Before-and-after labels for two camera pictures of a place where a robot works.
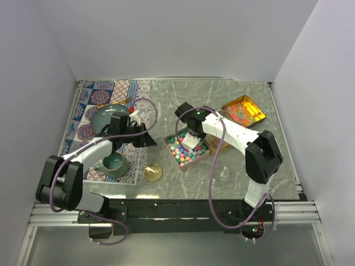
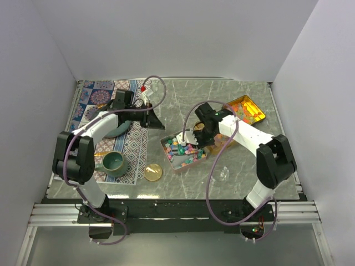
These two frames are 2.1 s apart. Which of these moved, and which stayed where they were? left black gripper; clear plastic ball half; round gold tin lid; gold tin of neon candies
Moved: left black gripper
Stayed: gold tin of neon candies; clear plastic ball half; round gold tin lid
